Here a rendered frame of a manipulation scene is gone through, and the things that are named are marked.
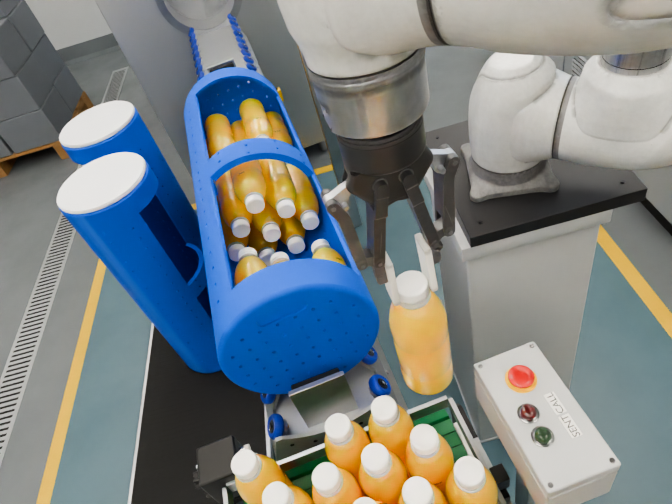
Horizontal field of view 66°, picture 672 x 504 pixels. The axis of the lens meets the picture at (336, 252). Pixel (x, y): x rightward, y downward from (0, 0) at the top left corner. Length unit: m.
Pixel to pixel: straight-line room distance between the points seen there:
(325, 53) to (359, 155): 0.09
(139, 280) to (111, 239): 0.19
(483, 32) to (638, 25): 0.07
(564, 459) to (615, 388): 1.35
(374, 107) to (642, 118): 0.66
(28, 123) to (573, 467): 4.15
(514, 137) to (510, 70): 0.12
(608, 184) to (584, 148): 0.18
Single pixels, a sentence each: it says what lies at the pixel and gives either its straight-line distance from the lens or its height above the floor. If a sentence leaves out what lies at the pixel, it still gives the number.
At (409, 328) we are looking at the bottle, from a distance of 0.61.
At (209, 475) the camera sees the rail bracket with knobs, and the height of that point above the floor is 1.00.
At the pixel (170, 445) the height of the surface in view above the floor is 0.15.
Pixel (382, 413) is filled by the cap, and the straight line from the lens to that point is 0.79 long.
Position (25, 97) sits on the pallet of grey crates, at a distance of 4.33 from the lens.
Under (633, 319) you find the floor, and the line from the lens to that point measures 2.28.
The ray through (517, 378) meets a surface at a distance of 0.80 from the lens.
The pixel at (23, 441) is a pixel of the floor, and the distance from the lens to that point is 2.73.
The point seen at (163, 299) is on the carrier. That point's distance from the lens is 1.82.
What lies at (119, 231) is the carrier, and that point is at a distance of 1.63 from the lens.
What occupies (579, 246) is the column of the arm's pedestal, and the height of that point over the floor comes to 0.89.
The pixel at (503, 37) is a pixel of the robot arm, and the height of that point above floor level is 1.67.
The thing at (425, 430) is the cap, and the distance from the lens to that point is 0.77.
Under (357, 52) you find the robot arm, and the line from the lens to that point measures 0.36.
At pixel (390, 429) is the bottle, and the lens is 0.81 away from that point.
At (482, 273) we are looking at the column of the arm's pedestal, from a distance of 1.20.
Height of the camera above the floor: 1.80
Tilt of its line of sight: 44 degrees down
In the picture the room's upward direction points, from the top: 18 degrees counter-clockwise
